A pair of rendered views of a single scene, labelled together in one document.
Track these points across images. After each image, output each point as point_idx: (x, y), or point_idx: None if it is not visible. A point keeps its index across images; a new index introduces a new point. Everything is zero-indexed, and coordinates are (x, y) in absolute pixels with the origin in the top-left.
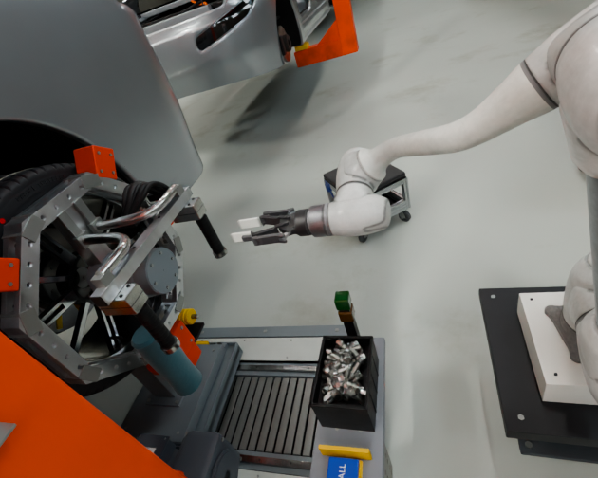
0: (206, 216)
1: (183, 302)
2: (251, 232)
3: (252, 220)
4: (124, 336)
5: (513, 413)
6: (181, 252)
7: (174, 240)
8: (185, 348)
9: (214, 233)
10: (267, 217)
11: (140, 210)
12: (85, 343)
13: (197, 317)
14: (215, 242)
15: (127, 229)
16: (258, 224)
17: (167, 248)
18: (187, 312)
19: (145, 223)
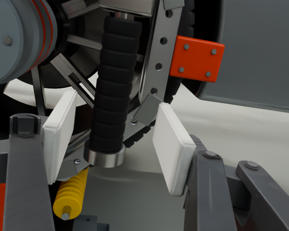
0: (127, 23)
1: (68, 176)
2: (18, 115)
3: (171, 133)
4: (7, 129)
5: None
6: (142, 125)
7: (147, 96)
8: (2, 220)
9: (110, 86)
10: (202, 180)
11: (155, 13)
12: (11, 105)
13: (63, 217)
14: (99, 111)
15: (143, 47)
16: (170, 173)
17: (13, 12)
18: (66, 196)
19: (147, 41)
